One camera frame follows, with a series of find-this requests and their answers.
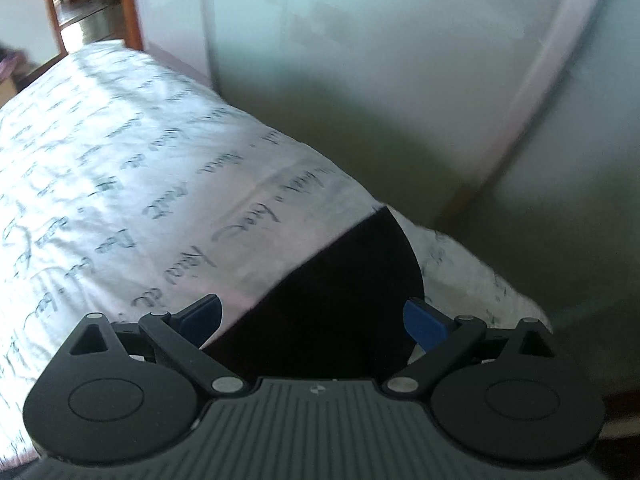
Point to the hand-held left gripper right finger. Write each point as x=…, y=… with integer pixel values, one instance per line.
x=425, y=325

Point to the black pants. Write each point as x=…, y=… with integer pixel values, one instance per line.
x=340, y=300

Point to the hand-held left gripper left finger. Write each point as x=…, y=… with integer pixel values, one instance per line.
x=202, y=318

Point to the brown wooden door frame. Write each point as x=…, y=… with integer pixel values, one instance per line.
x=131, y=5

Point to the white vertical wall trim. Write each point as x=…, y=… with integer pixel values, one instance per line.
x=547, y=60

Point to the white script-printed bed sheet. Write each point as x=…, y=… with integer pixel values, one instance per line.
x=125, y=170

